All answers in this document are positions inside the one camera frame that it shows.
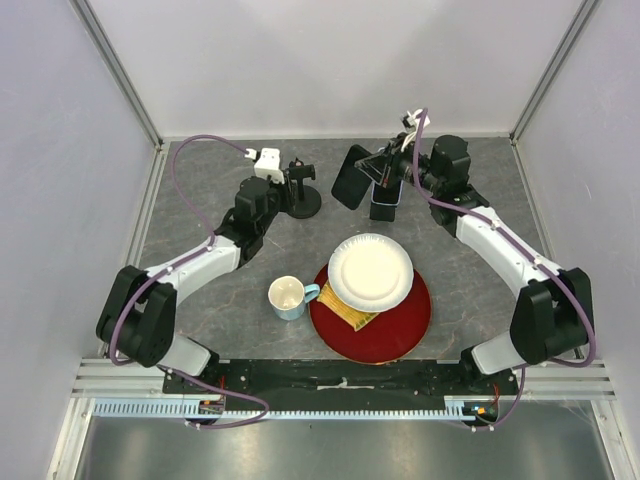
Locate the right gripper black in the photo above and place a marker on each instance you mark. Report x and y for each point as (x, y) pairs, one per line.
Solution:
(386, 163)

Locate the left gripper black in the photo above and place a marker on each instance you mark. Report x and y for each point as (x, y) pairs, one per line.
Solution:
(275, 185)

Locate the blue case smartphone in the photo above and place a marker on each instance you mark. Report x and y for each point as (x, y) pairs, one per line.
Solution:
(389, 196)

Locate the black case smartphone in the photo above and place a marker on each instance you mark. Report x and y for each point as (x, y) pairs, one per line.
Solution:
(351, 184)

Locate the black round-base clamp stand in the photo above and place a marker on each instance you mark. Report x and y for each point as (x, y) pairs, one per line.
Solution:
(307, 200)

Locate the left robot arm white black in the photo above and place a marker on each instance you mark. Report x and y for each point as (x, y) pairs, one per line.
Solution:
(138, 319)

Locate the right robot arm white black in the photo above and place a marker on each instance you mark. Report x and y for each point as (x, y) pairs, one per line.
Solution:
(553, 316)

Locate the light blue mug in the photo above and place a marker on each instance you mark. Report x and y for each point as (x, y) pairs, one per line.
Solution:
(288, 297)

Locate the white paper plate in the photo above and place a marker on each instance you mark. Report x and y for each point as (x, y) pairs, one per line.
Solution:
(370, 272)

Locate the red round tray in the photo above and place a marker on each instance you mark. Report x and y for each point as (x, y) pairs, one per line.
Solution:
(388, 337)

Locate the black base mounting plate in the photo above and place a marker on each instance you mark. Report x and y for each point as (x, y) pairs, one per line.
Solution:
(341, 385)

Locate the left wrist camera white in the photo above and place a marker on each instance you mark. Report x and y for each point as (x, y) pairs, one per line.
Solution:
(266, 164)

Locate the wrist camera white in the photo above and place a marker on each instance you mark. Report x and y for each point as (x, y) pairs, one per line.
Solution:
(266, 164)
(410, 122)

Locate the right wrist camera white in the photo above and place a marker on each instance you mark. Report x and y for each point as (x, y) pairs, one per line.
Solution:
(410, 122)

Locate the aluminium frame profile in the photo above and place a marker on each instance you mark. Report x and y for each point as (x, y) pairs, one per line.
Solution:
(99, 378)

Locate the blue cable duct rail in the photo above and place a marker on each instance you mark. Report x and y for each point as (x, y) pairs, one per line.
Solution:
(454, 408)

